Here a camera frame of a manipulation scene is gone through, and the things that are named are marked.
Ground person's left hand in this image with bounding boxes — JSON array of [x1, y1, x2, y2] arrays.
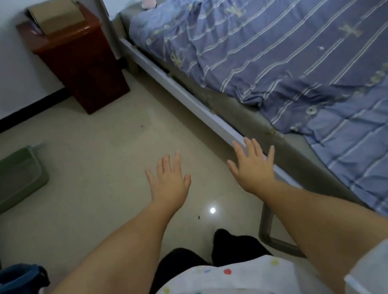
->
[[143, 151, 196, 214]]

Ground person's right hand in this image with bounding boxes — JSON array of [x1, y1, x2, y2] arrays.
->
[[224, 133, 281, 198]]

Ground person's right forearm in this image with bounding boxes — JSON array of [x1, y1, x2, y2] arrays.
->
[[248, 164, 388, 294]]

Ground person's left forearm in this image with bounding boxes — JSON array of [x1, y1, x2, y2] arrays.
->
[[0, 196, 201, 294]]

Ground black trousers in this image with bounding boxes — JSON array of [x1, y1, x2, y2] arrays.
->
[[138, 222, 278, 294]]

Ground blue striped bed sheet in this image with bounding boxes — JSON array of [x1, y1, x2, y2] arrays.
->
[[263, 53, 388, 255]]

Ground blue striped duvet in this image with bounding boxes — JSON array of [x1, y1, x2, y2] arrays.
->
[[124, 0, 388, 152]]

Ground white dotted shirt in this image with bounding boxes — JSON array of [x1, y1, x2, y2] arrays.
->
[[132, 236, 388, 294]]

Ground reddish brown trash bin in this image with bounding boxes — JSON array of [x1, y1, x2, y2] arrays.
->
[[14, 0, 134, 123]]

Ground green plastic basin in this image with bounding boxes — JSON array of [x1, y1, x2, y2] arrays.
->
[[0, 144, 55, 215]]

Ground brown cardboard box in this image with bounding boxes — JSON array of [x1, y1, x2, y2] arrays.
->
[[23, 0, 86, 38]]

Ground white metal bed frame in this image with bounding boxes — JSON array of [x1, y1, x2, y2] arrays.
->
[[96, 0, 308, 284]]

